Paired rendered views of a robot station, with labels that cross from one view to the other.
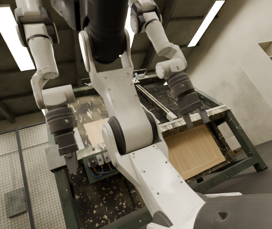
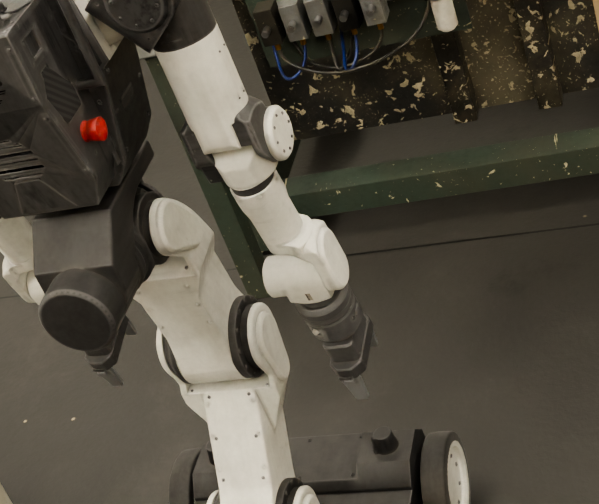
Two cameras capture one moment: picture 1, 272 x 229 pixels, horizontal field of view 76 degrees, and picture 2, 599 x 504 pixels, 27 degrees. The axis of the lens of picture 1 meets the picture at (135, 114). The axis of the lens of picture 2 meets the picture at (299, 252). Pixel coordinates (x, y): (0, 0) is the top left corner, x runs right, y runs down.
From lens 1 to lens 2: 204 cm
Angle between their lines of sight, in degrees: 70
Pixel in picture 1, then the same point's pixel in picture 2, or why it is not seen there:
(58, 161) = not seen: hidden behind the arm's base
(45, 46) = (3, 238)
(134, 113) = (205, 351)
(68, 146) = (99, 365)
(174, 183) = (252, 475)
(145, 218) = (459, 182)
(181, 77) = (313, 321)
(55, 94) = not seen: hidden behind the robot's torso
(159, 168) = (240, 442)
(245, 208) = not seen: outside the picture
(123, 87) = (179, 308)
